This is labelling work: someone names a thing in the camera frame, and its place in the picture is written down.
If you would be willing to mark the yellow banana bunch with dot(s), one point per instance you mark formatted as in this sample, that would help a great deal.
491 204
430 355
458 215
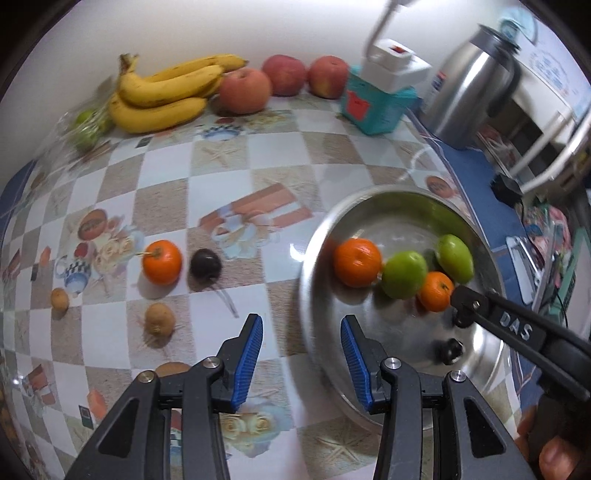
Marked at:
157 94

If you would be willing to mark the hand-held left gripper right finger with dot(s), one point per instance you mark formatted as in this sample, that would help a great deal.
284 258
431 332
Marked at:
358 364

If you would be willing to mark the black power adapter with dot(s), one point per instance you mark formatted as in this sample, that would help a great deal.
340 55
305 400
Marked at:
505 187

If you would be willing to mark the red apple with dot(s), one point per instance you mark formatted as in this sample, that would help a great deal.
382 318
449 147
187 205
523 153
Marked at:
244 90
328 77
285 75

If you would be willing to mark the green jujube fruit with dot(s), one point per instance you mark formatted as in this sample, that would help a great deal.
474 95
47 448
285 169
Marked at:
405 274
455 257

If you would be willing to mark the teal plastic box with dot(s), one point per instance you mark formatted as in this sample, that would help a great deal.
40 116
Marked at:
374 110

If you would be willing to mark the white chair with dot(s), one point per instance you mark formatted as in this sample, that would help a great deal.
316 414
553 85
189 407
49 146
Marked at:
545 92

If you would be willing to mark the round steel plate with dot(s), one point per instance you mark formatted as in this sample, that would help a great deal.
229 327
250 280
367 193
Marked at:
406 332

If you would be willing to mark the white power strip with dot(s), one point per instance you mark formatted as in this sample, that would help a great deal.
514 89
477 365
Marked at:
395 62

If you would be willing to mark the person's right hand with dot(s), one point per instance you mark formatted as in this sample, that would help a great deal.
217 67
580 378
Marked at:
561 461

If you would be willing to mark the brown longan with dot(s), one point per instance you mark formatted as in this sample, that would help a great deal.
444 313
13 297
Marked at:
159 319
59 299

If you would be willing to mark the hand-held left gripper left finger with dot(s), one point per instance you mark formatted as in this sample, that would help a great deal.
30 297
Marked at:
247 364

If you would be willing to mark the clear plastic bag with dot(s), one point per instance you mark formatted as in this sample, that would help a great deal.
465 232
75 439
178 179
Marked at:
64 134

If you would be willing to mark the steel thermos jug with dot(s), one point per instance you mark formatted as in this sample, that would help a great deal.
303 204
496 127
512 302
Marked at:
471 83

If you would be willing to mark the small green fruit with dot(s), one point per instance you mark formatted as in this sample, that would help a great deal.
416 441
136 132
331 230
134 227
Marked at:
85 117
87 137

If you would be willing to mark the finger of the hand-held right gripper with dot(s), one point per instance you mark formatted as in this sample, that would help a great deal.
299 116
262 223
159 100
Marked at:
471 300

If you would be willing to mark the orange mandarin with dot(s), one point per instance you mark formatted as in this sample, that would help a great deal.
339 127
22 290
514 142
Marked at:
358 262
434 291
161 261

